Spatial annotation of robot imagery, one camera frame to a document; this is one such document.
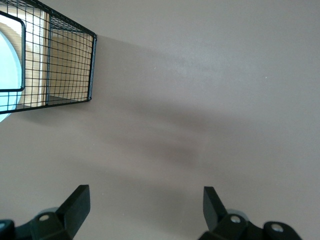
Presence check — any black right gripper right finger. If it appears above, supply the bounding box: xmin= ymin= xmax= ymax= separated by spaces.
xmin=198 ymin=185 xmax=302 ymax=240

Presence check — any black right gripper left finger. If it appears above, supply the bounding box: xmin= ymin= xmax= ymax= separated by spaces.
xmin=0 ymin=184 xmax=91 ymax=240

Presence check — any light blue round plate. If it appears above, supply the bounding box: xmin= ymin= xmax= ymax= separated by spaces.
xmin=0 ymin=31 xmax=24 ymax=124

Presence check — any black wire rack wooden top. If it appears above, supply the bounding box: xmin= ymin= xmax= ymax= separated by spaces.
xmin=0 ymin=0 xmax=98 ymax=116

